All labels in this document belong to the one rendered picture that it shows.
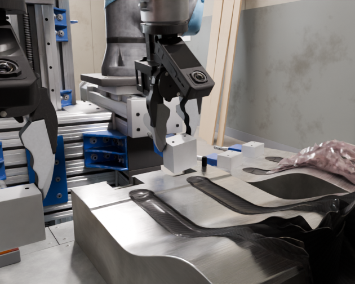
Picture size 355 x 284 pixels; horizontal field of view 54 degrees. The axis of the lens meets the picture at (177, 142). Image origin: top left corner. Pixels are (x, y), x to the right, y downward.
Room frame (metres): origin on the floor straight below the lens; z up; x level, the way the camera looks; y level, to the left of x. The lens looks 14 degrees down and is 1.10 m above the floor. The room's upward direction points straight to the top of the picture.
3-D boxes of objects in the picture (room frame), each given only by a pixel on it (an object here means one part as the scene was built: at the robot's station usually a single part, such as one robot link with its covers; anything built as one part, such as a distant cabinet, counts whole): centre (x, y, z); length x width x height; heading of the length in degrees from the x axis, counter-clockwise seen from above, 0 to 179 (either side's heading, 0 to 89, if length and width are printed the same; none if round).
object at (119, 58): (1.00, 0.14, 1.09); 0.15 x 0.15 x 0.10
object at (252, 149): (0.86, -0.15, 0.86); 0.13 x 0.05 x 0.05; 51
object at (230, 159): (0.78, -0.08, 0.86); 0.13 x 0.05 x 0.05; 51
